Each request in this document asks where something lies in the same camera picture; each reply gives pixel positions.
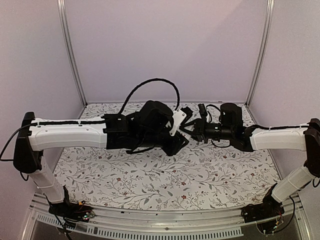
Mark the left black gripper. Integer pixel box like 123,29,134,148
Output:
136,129,190,157

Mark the white remote battery cover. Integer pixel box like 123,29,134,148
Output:
151,167,165,174

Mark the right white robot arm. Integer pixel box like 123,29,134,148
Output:
179,103,320,218

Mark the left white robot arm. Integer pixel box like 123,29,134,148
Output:
13,100,188,217

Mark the floral patterned table mat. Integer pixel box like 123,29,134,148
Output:
50,102,285,210

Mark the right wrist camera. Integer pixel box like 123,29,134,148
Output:
198,103,208,121

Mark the right black sleeved cable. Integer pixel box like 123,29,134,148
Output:
204,104,222,123

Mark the black sleeved cable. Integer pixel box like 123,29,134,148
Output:
121,78,181,116
204,104,222,123

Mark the left black sleeved cable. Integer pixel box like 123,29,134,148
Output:
121,78,181,116

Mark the front aluminium rail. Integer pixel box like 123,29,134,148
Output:
21,194,313,240

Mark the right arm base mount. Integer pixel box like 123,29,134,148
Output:
241,190,285,223

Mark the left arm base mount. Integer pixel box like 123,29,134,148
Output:
48,186,95,222

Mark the right aluminium frame post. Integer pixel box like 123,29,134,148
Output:
245,0,275,107

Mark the aluminium frame post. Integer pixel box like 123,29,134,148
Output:
56,0,88,107
245,0,275,107

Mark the left aluminium frame post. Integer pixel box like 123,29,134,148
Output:
56,0,88,107

